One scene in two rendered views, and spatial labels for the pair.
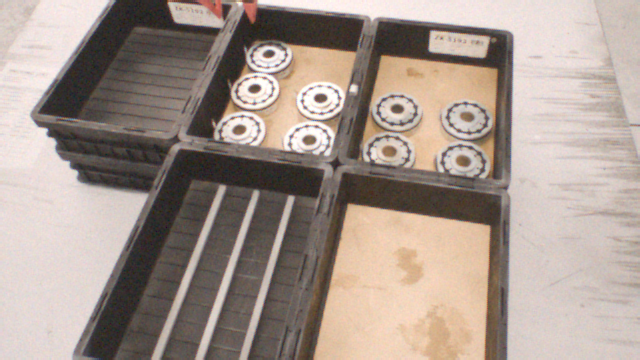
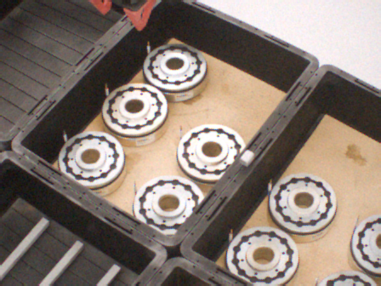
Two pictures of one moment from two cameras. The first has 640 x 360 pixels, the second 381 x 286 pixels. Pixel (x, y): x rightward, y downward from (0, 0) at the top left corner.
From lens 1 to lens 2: 25 cm
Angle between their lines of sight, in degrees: 14
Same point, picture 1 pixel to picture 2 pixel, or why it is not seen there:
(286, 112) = (164, 151)
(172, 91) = (45, 75)
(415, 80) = (352, 165)
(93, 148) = not seen: outside the picture
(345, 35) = (284, 71)
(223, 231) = (25, 273)
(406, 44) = (357, 112)
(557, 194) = not seen: outside the picture
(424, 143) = (320, 258)
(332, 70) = (252, 112)
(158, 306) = not seen: outside the picture
